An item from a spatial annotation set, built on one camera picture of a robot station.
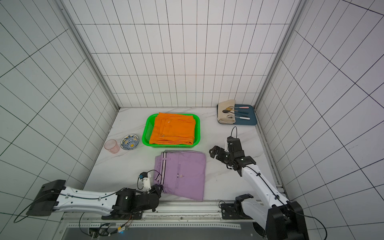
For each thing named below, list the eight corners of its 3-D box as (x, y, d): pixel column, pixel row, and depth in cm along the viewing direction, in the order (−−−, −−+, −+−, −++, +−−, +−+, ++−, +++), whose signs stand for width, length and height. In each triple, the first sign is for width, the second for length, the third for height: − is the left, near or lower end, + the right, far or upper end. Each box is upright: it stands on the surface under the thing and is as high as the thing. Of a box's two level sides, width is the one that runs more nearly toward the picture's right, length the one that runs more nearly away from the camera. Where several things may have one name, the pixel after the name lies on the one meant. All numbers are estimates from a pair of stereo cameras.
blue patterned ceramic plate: (120, 149, 97) (118, 146, 94) (125, 137, 103) (122, 134, 100) (139, 149, 97) (137, 146, 94) (142, 137, 103) (140, 134, 100)
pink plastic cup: (106, 149, 96) (102, 145, 92) (113, 142, 100) (109, 137, 96) (115, 154, 94) (112, 150, 90) (122, 146, 98) (119, 142, 93)
